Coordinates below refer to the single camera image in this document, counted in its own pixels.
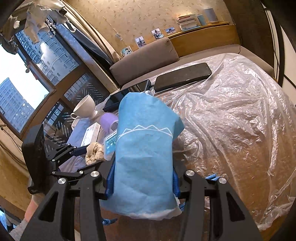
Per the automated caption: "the beige paper towel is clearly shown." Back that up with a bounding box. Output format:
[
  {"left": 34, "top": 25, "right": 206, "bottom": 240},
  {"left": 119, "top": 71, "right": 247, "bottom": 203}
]
[{"left": 85, "top": 142, "right": 105, "bottom": 166}]

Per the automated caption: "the blue drawstring bag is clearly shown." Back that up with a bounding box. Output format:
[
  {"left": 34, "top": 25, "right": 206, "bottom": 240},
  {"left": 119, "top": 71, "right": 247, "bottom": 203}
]
[{"left": 100, "top": 92, "right": 184, "bottom": 220}]

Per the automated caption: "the left hand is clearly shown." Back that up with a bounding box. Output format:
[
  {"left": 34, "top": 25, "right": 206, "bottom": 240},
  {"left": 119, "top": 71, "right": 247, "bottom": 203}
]
[{"left": 24, "top": 193, "right": 45, "bottom": 222}]

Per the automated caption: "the white medicine box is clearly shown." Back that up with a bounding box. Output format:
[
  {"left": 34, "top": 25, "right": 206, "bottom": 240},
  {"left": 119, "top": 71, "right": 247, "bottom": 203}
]
[{"left": 81, "top": 123, "right": 101, "bottom": 147}]

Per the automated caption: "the dental floss plastic box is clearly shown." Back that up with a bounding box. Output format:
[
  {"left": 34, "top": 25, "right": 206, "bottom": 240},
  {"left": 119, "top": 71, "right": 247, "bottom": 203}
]
[{"left": 103, "top": 130, "right": 117, "bottom": 161}]

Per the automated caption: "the white teacup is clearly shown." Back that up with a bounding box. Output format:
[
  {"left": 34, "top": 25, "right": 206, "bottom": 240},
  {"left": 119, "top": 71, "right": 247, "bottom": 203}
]
[{"left": 70, "top": 95, "right": 98, "bottom": 120}]

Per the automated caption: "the purple hair roller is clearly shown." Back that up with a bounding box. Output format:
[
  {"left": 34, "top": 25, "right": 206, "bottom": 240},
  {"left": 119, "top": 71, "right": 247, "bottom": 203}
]
[{"left": 99, "top": 113, "right": 118, "bottom": 135}]

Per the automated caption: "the clear plastic table cover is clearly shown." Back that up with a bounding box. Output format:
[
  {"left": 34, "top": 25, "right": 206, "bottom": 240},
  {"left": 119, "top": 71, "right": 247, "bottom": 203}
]
[{"left": 153, "top": 54, "right": 295, "bottom": 230}]

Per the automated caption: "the photo card far left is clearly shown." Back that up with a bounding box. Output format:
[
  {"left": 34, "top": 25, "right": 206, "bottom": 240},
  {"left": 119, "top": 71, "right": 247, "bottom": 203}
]
[{"left": 121, "top": 46, "right": 133, "bottom": 57}]

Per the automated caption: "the photo card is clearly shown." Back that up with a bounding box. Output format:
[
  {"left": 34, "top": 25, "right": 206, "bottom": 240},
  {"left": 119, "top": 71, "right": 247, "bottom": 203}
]
[
  {"left": 134, "top": 36, "right": 146, "bottom": 48},
  {"left": 151, "top": 28, "right": 164, "bottom": 40},
  {"left": 121, "top": 46, "right": 133, "bottom": 57},
  {"left": 165, "top": 27, "right": 176, "bottom": 35}
]

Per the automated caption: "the black smartphone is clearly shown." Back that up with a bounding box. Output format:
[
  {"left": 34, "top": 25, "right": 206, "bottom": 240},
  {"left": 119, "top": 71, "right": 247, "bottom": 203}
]
[{"left": 154, "top": 63, "right": 212, "bottom": 92}]

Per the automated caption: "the brown sofa cushion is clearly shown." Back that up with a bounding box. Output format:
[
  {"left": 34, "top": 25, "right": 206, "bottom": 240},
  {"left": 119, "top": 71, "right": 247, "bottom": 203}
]
[{"left": 110, "top": 37, "right": 179, "bottom": 86}]

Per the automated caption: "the beige curtain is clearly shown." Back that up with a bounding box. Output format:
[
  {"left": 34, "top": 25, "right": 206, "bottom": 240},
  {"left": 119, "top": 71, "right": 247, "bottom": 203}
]
[{"left": 62, "top": 1, "right": 121, "bottom": 65}]

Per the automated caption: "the wooden shelf ledge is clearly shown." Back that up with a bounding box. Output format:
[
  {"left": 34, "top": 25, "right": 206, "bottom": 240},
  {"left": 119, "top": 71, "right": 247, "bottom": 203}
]
[{"left": 169, "top": 22, "right": 241, "bottom": 57}]

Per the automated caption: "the stack of books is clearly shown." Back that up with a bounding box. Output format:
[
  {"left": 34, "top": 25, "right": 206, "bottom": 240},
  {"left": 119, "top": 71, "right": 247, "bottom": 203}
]
[{"left": 177, "top": 14, "right": 200, "bottom": 32}]

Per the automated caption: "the small blue-grey cup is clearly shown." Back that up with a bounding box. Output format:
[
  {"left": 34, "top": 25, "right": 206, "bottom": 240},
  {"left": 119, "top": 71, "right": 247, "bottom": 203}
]
[{"left": 197, "top": 15, "right": 207, "bottom": 26}]

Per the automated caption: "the grey cylindrical speaker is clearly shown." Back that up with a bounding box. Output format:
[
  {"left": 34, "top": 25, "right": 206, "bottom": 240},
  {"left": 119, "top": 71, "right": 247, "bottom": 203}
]
[{"left": 204, "top": 8, "right": 219, "bottom": 24}]

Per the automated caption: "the dark wooden cabinet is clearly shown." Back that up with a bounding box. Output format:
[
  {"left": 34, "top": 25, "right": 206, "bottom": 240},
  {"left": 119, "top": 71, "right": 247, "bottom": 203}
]
[{"left": 224, "top": 0, "right": 274, "bottom": 67}]

